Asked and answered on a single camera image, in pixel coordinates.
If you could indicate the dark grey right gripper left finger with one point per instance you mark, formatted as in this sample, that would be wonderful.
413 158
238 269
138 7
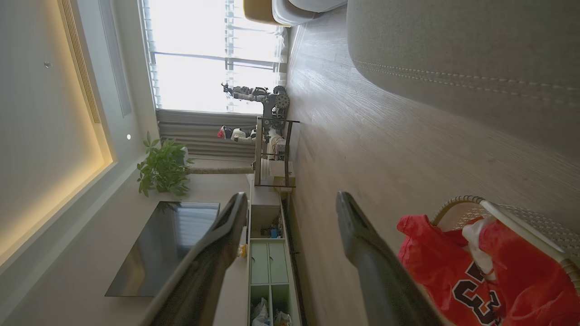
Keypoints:
204 271

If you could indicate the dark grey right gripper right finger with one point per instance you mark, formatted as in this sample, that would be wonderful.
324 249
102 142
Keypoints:
380 280

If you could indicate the red basketball jersey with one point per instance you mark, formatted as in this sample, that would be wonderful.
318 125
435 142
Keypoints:
435 262

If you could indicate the red and white garment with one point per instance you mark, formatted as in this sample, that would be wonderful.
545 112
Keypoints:
478 249

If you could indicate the grey stitched sofa seat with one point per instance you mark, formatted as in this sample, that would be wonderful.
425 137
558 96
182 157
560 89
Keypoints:
453 40

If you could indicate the smooth yellow sofa backrest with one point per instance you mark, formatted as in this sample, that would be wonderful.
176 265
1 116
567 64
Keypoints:
258 11

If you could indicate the grey sofa seat cushion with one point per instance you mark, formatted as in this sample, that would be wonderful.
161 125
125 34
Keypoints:
294 12

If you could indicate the black flat screen television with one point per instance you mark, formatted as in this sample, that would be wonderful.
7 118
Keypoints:
158 253

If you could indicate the white and green TV cabinet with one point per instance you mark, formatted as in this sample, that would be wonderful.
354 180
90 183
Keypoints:
269 262

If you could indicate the white plastic bag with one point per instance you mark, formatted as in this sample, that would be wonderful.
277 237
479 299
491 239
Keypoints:
282 319
260 312

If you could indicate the beige plant stand column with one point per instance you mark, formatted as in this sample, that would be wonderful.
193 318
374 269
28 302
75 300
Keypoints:
217 169

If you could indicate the green leafy house plant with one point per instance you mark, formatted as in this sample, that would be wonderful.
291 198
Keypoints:
165 170

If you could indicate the cardboard box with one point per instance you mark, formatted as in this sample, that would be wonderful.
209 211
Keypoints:
281 172

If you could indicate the dark metal shelf rack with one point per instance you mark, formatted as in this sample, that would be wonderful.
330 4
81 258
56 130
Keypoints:
258 149

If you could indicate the grey pleated curtain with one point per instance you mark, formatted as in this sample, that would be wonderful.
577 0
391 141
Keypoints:
204 131

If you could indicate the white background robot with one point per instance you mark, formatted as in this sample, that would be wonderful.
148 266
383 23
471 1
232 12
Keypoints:
240 134

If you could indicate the woven rattan laundry basket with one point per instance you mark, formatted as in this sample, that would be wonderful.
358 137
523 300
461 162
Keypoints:
534 222

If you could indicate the dark grey background robot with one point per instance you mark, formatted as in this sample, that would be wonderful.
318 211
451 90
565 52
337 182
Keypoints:
274 102

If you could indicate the bright window with blinds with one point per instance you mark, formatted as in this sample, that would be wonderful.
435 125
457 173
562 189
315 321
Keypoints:
190 81

